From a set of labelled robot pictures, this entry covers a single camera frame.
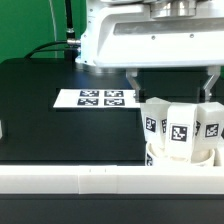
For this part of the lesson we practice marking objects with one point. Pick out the white marker sheet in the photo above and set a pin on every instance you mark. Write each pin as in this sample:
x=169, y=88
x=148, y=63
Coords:
x=95, y=98

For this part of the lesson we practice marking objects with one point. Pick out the white block at left edge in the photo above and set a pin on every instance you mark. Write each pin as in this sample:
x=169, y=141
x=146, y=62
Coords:
x=1, y=134

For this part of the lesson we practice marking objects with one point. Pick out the white front fence bar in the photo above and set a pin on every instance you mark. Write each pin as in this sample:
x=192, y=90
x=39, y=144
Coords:
x=36, y=179

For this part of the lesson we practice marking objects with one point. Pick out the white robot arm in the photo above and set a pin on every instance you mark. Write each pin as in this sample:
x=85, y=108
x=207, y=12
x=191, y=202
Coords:
x=93, y=8

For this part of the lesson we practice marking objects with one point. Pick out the white round stool seat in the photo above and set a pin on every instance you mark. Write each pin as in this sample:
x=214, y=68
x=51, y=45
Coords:
x=155, y=156

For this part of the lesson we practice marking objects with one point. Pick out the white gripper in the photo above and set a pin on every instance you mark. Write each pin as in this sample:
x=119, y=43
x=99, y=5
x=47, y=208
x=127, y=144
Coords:
x=158, y=35

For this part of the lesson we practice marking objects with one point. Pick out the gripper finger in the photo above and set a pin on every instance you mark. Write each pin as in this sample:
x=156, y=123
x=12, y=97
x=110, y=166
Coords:
x=204, y=93

